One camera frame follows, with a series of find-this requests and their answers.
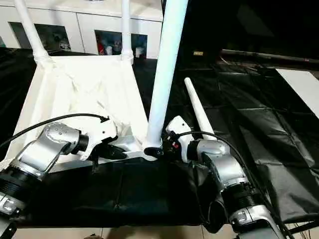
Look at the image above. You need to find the left arm thick black cable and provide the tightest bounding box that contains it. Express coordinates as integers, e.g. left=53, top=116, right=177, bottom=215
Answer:
left=0, top=113, right=110, bottom=147

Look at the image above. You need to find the black work table frame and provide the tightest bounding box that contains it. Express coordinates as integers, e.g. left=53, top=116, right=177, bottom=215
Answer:
left=289, top=220, right=319, bottom=235

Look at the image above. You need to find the dark brown cabinet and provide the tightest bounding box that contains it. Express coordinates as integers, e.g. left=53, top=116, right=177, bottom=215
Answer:
left=184, top=0, right=319, bottom=55

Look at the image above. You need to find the long dark tube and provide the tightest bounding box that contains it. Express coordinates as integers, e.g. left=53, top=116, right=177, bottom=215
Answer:
left=221, top=49, right=319, bottom=66

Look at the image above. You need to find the arm thick black cable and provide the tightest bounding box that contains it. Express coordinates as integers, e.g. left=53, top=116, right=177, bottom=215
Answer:
left=174, top=130, right=295, bottom=239
left=0, top=113, right=110, bottom=147

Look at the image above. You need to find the white plastic table top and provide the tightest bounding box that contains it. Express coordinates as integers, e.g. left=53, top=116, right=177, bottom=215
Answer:
left=0, top=54, right=165, bottom=175

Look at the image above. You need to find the white flat item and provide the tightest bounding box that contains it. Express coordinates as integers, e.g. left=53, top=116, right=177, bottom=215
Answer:
left=275, top=68, right=319, bottom=120

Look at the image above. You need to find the right arm thick black cable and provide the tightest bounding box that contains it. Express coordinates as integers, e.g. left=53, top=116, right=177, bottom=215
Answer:
left=174, top=130, right=295, bottom=239

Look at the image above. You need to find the black shiny mat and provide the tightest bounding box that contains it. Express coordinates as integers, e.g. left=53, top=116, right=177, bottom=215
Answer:
left=0, top=47, right=319, bottom=227

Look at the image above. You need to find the white plastic table leg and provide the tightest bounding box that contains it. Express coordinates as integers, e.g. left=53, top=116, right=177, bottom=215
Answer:
left=183, top=77, right=218, bottom=141
left=120, top=0, right=135, bottom=62
left=14, top=0, right=54, bottom=67
left=144, top=0, right=189, bottom=155

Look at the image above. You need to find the white cabinet with glass doors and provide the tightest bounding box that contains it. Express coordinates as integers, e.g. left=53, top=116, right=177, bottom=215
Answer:
left=0, top=0, right=165, bottom=59

